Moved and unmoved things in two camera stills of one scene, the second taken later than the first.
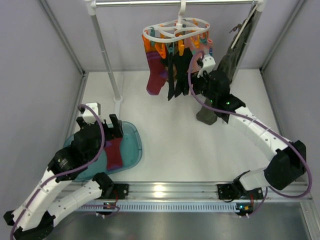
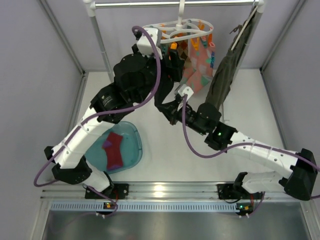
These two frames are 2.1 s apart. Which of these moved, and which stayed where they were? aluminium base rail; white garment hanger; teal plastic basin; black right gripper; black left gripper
Moved: black left gripper; black right gripper
Stayed: aluminium base rail; teal plastic basin; white garment hanger
